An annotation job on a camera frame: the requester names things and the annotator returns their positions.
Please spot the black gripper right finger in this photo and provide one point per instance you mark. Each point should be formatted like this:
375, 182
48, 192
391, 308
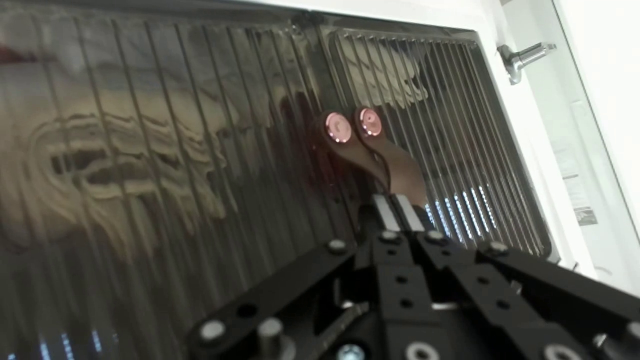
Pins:
467, 281

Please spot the metal door knob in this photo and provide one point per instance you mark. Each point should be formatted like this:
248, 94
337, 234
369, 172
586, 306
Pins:
522, 59

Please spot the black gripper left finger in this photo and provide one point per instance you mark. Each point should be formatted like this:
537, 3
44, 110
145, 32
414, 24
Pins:
391, 267

